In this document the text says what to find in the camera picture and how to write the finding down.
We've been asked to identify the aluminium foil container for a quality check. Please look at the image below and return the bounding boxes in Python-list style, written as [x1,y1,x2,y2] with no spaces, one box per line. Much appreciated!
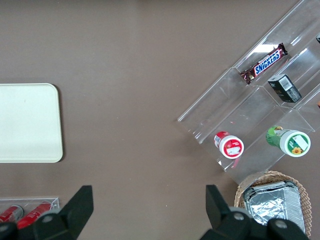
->
[241,180,306,234]

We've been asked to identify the Snickers chocolate bar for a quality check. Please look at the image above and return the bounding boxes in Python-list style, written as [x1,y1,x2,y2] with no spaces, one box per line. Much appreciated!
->
[239,42,288,85]

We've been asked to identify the small black carton box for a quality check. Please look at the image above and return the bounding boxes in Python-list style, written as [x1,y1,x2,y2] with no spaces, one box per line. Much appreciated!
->
[267,73,303,103]

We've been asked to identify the red white lidded cup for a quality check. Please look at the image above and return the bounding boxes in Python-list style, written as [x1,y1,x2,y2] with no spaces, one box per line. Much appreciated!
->
[213,130,245,160]

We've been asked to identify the round wicker basket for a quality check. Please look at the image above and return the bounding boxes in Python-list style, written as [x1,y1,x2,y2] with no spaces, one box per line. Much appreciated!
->
[233,170,312,238]

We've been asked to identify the cream plastic tray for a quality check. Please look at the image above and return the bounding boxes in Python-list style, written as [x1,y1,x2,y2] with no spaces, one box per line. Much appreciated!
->
[0,82,64,164]

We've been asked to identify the clear acrylic can holder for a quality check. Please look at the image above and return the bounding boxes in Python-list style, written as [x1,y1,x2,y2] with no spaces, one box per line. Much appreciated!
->
[0,196,60,213]

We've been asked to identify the green white lidded cup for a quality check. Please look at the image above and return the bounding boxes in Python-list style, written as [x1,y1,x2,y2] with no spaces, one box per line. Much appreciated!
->
[265,125,312,158]

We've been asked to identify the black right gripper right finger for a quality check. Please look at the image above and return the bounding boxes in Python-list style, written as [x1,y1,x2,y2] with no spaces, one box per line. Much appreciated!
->
[199,184,311,240]

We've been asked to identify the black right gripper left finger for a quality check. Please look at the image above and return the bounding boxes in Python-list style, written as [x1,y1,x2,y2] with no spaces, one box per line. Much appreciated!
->
[0,184,95,240]

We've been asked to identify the red soda can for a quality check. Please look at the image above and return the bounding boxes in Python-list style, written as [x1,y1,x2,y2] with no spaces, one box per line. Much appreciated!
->
[0,204,25,223]
[16,202,52,230]

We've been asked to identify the clear acrylic tiered display stand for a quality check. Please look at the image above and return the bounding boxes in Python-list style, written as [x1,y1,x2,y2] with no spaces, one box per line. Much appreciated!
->
[177,0,320,185]

